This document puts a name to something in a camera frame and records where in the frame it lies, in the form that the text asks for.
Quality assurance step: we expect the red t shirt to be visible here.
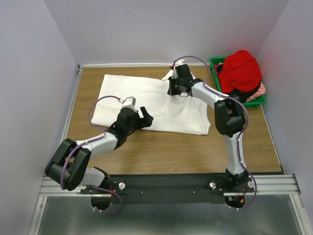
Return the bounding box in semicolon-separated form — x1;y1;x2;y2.
218;50;262;94

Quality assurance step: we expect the aluminium frame rail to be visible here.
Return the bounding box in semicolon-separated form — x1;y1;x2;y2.
39;175;301;197

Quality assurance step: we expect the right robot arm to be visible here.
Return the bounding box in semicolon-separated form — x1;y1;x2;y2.
167;64;249;192

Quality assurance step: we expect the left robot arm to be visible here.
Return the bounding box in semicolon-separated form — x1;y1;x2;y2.
45;107;154;193

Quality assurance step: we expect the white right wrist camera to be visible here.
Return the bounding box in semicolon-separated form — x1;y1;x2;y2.
170;63;179;79

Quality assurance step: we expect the green plastic bin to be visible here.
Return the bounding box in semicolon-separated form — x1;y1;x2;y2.
209;57;266;108

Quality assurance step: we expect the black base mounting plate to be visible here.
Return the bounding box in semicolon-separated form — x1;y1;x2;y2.
81;173;255;210

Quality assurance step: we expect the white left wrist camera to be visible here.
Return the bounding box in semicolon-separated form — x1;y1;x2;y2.
120;96;136;112

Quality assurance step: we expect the white t shirt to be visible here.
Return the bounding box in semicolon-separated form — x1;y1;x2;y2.
91;71;211;135

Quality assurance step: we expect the pink t shirt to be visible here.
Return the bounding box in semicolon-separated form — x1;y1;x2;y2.
248;82;266;102

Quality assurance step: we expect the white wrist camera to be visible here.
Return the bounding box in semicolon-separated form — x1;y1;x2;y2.
120;96;136;112
170;63;179;79

